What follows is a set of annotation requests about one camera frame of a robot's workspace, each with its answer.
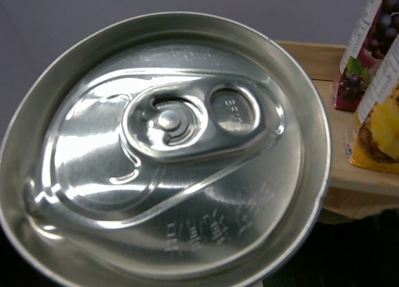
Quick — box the pineapple juice carton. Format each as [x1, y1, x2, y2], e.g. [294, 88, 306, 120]
[345, 39, 399, 175]

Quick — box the wooden two-tier shelf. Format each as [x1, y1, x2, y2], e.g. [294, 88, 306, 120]
[278, 41, 398, 219]

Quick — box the grape juice carton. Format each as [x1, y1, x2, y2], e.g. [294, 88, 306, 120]
[331, 0, 398, 112]

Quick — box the black yellow tall can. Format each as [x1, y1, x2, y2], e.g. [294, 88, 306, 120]
[1, 12, 332, 286]

